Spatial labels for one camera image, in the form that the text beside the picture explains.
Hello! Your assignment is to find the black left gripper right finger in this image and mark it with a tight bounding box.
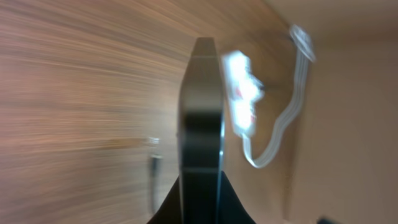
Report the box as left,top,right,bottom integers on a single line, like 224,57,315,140
218,171,255,224

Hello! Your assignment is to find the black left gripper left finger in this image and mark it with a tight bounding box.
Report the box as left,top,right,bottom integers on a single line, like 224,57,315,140
147,177,182,224

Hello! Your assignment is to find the black USB charging cable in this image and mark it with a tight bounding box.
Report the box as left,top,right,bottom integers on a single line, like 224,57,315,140
147,136,164,215

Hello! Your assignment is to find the blue screen Galaxy smartphone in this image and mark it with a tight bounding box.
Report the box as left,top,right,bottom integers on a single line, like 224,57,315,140
177,37,224,223

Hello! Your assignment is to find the white power strip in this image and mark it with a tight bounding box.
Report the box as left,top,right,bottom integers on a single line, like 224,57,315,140
221,50,264,137

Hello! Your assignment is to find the white power strip cord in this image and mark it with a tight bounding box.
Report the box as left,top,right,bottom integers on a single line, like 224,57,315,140
241,24,317,169

